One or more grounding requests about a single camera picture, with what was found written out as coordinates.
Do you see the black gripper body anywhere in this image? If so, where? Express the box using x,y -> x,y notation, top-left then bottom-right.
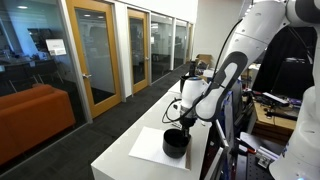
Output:
179,111 -> 198,130

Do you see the black cup with handle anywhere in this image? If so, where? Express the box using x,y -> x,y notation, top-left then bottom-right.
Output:
162,128 -> 192,160

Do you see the white notepad with brown backing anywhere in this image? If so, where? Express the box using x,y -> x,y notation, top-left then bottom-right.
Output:
128,126 -> 193,171

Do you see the blue machine box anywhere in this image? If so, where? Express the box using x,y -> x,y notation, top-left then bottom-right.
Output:
221,90 -> 236,148

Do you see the black bottle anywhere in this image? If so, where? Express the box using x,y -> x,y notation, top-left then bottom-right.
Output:
188,60 -> 198,78

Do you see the cardboard box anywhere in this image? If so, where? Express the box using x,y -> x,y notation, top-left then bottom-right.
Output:
195,53 -> 215,70

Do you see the wooden desk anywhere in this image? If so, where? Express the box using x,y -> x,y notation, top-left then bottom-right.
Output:
251,99 -> 298,138

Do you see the narrow wooden glass door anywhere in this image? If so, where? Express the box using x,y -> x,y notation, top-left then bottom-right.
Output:
126,7 -> 151,95

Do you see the grey power strip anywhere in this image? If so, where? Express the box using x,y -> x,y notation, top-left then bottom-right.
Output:
261,91 -> 290,108

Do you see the black curtain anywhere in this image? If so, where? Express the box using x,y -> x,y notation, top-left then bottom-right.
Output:
251,26 -> 318,102

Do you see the large wooden glass door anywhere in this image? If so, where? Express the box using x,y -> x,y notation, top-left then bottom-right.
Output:
65,0 -> 123,120

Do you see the white sign behind glass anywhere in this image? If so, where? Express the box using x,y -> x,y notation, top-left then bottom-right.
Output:
45,38 -> 68,57

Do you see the orange sofa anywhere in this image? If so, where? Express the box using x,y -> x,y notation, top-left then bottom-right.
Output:
0,83 -> 77,166

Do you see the red handled tool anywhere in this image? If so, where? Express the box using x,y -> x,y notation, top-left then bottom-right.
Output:
235,137 -> 258,155

